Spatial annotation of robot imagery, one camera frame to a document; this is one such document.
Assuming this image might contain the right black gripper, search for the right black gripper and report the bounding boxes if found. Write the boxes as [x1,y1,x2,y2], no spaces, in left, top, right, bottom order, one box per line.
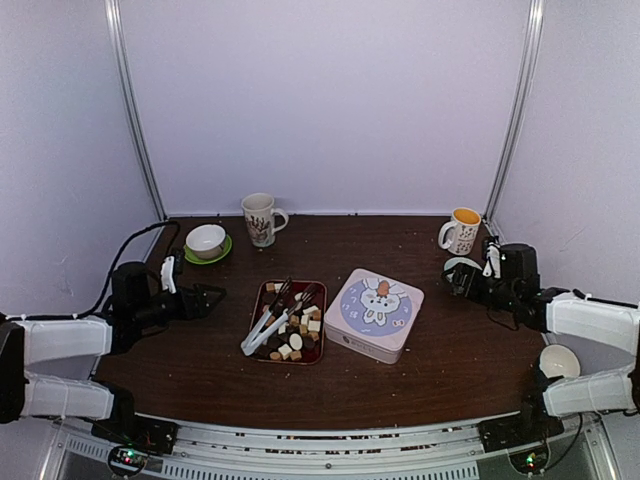
[440,263,518,312]

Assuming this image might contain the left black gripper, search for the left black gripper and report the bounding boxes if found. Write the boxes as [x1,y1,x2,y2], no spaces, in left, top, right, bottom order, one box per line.
[133,283,226,329]

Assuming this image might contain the white metal tongs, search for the white metal tongs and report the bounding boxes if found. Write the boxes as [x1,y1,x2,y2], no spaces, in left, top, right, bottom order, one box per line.
[240,277,326,357]

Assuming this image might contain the red chocolate tray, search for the red chocolate tray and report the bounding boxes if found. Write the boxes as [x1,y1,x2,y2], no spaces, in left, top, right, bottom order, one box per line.
[240,278,327,366]

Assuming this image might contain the lilac bunny tin lid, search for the lilac bunny tin lid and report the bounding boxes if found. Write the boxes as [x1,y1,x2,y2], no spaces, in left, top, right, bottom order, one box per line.
[324,268,424,336]

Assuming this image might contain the lilac tin box with dividers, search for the lilac tin box with dividers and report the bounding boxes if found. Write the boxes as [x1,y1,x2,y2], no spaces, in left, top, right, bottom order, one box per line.
[325,324,408,364]

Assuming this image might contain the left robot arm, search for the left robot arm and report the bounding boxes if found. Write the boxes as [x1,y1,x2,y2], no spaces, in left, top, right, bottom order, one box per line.
[1,247,227,445]

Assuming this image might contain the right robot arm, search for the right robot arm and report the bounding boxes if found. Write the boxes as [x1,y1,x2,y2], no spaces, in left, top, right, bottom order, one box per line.
[442,242,639,442]

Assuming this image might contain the white oval chocolate in tray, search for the white oval chocolate in tray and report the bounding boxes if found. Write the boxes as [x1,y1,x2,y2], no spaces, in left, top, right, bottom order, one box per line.
[289,333,304,351]

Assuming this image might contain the small white saucer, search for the small white saucer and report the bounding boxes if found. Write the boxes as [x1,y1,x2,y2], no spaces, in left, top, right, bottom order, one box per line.
[443,256,483,275]

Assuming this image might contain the white mug yellow inside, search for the white mug yellow inside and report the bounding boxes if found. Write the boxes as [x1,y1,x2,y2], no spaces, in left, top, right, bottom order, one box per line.
[438,207,482,256]

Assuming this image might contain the green saucer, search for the green saucer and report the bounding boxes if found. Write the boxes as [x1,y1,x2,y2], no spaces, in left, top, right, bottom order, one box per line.
[184,235,233,265]

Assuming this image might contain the tall floral mug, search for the tall floral mug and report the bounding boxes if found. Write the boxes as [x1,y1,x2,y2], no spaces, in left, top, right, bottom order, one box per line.
[241,193,289,248]

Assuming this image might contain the white bowl near right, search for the white bowl near right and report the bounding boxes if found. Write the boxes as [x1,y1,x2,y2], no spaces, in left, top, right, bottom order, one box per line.
[537,344,581,379]

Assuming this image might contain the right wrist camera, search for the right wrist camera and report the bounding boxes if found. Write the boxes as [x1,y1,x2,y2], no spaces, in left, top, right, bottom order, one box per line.
[483,241,501,279]

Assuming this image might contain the front aluminium rail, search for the front aluminium rail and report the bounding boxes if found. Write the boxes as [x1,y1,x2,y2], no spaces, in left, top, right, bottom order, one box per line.
[38,415,621,479]

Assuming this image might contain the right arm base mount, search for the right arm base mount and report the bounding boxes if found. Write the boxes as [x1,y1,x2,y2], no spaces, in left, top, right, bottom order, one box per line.
[477,414,564,476]

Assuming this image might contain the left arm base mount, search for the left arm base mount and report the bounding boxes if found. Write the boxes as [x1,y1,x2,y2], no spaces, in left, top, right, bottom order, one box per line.
[88,415,179,479]

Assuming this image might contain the right aluminium frame post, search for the right aluminium frame post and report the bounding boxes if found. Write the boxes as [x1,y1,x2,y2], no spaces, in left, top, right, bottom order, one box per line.
[484,0,546,230]

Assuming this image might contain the aluminium frame post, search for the aluminium frame post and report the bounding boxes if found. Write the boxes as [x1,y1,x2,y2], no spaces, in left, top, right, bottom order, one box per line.
[104,0,168,220]
[484,0,546,230]

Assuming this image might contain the left aluminium frame post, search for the left aluminium frame post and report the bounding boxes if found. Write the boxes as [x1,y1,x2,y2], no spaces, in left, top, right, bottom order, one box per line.
[104,0,168,220]

